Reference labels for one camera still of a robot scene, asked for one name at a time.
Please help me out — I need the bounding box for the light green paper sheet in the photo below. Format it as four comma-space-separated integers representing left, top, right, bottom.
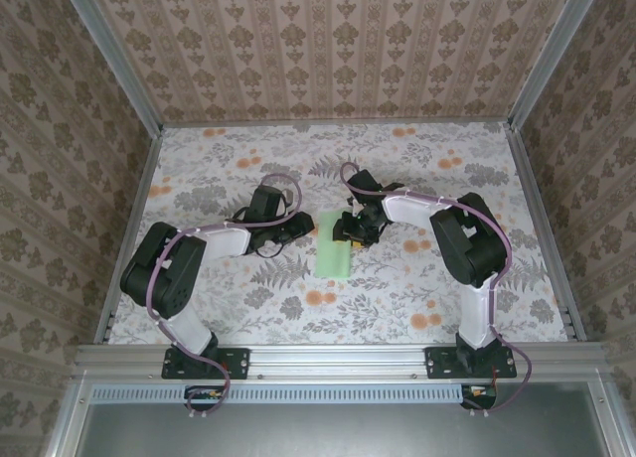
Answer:
314, 209, 352, 280

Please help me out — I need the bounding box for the floral patterned table cover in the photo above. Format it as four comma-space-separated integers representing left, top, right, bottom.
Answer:
106, 121, 572, 347

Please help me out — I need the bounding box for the black power connector module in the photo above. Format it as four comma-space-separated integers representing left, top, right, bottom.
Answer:
185, 384, 231, 411
460, 384, 498, 410

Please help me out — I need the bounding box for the grey metal panel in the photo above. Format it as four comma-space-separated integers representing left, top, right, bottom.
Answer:
44, 380, 636, 457

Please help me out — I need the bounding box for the thin black camera cable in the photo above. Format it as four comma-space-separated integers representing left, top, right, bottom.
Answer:
246, 237, 287, 260

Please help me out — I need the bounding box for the long aluminium frame rail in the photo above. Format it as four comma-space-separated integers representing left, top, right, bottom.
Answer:
74, 342, 610, 380

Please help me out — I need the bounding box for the aluminium side rail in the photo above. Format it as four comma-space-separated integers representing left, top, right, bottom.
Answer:
504, 121, 590, 344
93, 126, 165, 347

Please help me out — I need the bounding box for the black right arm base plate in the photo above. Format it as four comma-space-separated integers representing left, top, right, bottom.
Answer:
425, 346, 518, 381

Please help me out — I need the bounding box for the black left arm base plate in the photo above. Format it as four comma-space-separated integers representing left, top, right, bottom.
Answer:
161, 346, 251, 381

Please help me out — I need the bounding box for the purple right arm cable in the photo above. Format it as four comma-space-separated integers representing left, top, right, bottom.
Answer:
340, 161, 534, 418

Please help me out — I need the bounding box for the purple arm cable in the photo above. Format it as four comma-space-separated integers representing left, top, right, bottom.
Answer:
146, 172, 305, 421
340, 161, 534, 418

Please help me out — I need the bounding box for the grey slotted cable duct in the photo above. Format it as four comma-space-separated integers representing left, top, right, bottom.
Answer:
91, 382, 466, 404

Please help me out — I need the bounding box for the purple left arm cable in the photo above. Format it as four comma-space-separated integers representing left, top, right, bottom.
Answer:
146, 172, 305, 421

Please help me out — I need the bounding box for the aluminium corner post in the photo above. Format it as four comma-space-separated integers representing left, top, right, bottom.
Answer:
505, 0, 605, 130
63, 0, 165, 133

